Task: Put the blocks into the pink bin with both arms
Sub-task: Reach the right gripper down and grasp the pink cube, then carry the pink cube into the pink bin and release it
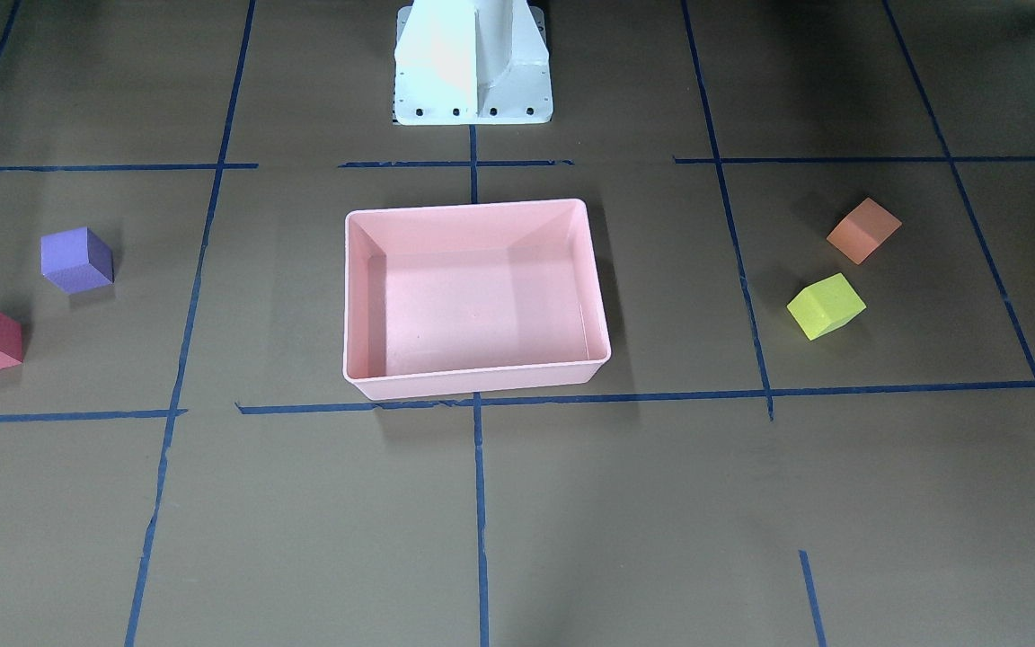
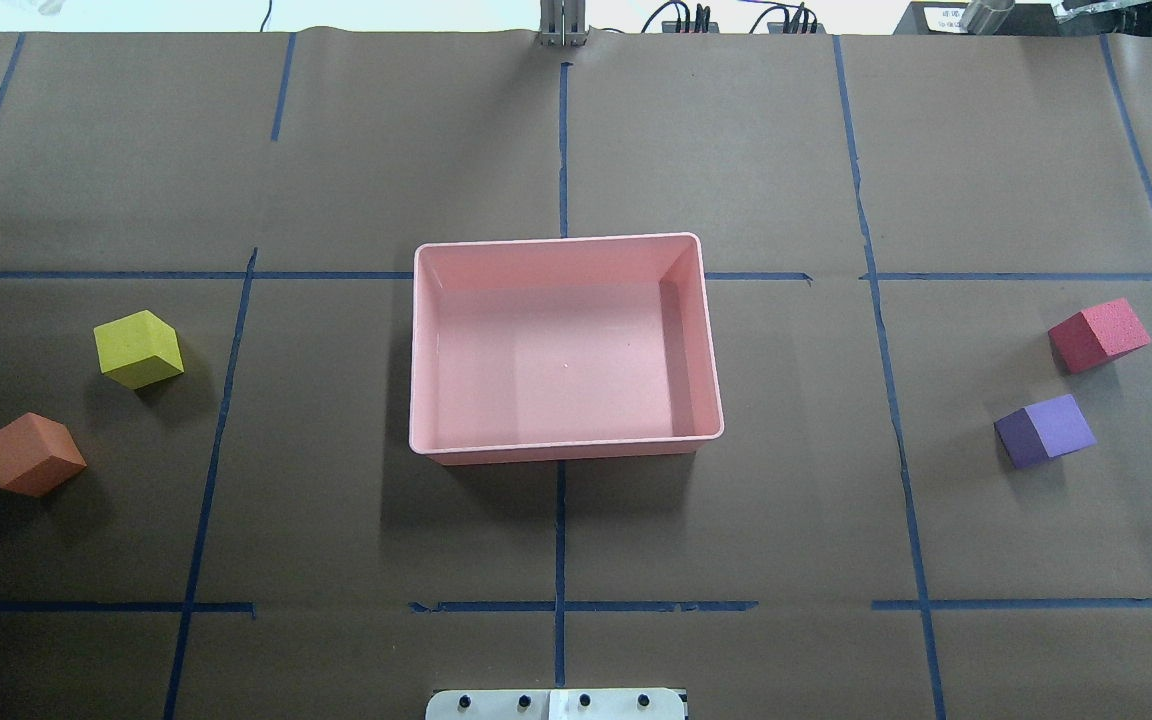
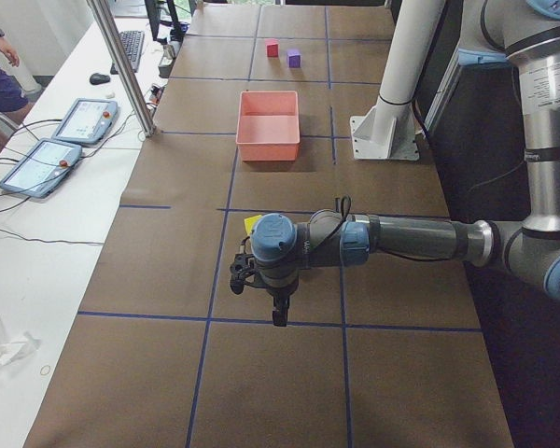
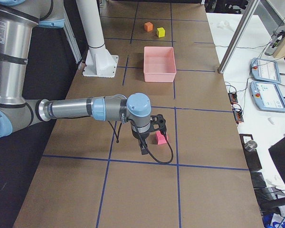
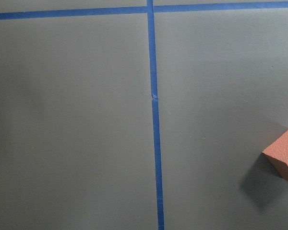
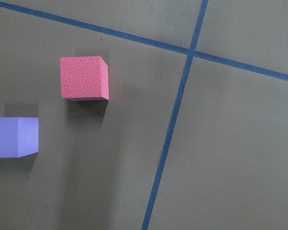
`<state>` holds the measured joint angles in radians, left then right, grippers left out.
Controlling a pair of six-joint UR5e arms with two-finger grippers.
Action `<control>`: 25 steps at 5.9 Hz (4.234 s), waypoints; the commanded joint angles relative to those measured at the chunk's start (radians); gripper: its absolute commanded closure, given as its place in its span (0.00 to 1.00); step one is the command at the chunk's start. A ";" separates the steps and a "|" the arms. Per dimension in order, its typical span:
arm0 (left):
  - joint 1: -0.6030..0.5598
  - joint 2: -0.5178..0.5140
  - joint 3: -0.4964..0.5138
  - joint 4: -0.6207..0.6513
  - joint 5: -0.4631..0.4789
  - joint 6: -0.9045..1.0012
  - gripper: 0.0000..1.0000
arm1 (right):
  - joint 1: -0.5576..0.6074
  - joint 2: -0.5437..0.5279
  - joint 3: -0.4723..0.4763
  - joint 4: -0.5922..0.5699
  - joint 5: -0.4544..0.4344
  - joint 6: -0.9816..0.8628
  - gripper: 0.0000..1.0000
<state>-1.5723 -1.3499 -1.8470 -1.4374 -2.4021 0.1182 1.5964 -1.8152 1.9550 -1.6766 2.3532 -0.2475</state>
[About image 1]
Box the yellow foam block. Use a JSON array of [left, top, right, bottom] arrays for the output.
[[787, 273, 867, 341]]

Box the orange foam block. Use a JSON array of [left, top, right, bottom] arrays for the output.
[[827, 198, 901, 265]]

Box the purple foam block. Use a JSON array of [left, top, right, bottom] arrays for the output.
[[40, 226, 114, 295]]

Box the pink plastic bin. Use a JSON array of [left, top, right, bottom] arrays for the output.
[[342, 199, 613, 401]]

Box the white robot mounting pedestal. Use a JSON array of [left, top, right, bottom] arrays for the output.
[[392, 1, 554, 126]]

